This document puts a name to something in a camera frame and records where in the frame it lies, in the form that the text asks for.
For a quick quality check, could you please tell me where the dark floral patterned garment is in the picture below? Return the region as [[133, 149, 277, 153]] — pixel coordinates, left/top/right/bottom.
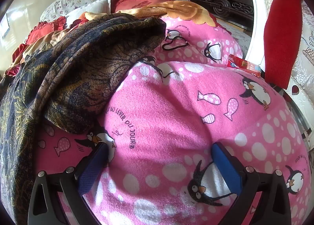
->
[[0, 16, 167, 225]]

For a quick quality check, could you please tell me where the red packet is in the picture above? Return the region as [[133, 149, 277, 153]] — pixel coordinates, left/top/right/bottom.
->
[[227, 54, 262, 73]]

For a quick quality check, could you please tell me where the orange flower blanket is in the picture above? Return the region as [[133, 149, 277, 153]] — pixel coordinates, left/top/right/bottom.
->
[[12, 0, 219, 66]]

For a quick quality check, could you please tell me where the pink penguin print blanket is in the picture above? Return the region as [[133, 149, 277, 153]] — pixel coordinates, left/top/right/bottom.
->
[[37, 15, 311, 225]]

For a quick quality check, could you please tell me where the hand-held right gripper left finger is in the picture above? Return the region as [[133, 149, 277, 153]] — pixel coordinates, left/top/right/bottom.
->
[[27, 142, 110, 225]]

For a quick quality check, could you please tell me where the white carved chair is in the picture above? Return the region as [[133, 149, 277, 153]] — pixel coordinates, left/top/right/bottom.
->
[[244, 0, 314, 142]]

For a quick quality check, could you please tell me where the white pillow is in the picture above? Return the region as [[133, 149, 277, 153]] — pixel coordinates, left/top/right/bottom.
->
[[65, 0, 112, 25]]

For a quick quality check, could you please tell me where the dark carved wooden headboard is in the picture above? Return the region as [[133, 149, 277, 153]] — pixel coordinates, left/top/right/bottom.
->
[[183, 0, 254, 31]]

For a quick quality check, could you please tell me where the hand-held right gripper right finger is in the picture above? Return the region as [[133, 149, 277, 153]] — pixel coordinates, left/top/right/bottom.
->
[[211, 142, 292, 225]]

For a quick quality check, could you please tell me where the red ruffled pillow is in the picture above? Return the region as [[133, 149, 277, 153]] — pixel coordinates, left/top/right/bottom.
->
[[110, 0, 174, 14], [12, 16, 68, 61]]

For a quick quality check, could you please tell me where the black hair tie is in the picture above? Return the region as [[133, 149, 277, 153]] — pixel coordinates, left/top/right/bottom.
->
[[161, 36, 190, 51]]

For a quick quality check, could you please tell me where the red cloth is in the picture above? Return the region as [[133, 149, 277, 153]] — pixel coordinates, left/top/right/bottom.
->
[[264, 0, 303, 90]]

